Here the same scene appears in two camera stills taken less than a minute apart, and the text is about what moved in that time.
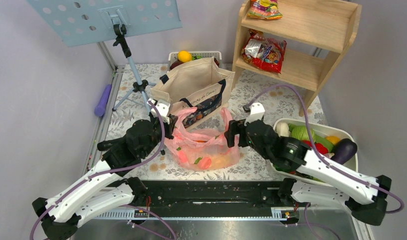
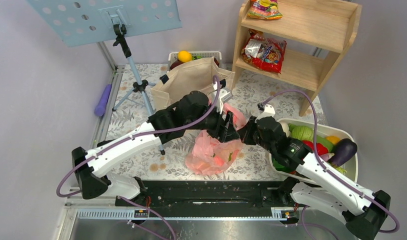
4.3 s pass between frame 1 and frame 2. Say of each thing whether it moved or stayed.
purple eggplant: stayed
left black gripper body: moved
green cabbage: stayed
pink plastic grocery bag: moved
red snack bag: stayed
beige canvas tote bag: stayed
